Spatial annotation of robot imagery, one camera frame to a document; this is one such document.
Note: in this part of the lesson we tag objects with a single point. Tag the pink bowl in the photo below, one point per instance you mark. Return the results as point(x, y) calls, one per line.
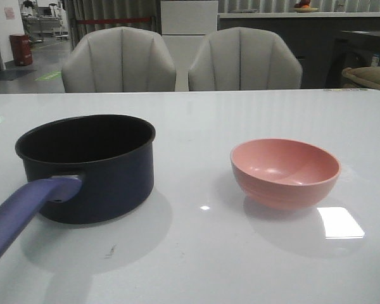
point(284, 174)

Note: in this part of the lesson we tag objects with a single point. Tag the right grey upholstered chair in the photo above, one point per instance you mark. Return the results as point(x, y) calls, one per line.
point(244, 59)

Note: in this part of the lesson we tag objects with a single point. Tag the grey upholstered chair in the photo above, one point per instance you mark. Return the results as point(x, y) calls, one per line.
point(244, 59)
point(120, 59)

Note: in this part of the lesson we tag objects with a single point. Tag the dark blue saucepan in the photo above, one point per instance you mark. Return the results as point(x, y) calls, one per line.
point(80, 170)

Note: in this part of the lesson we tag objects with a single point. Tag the left grey upholstered chair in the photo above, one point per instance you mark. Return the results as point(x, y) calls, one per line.
point(120, 59)

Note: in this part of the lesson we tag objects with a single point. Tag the white drawer cabinet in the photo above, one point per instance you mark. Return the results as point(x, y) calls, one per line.
point(183, 25)

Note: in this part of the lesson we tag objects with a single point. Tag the dark kitchen counter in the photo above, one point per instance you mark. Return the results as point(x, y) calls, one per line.
point(310, 36)

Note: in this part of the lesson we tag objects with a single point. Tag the colour sticker strip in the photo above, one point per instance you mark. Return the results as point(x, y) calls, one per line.
point(346, 89)

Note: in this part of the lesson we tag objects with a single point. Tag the fruit plate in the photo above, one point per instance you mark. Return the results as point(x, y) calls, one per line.
point(304, 6)

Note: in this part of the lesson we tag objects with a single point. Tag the metal trolley rack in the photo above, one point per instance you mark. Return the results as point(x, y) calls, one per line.
point(44, 17)

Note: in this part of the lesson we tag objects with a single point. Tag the dark floor mat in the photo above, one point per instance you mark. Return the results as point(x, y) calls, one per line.
point(9, 75)

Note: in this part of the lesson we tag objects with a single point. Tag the tan sofa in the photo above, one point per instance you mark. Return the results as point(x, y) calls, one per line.
point(363, 77)

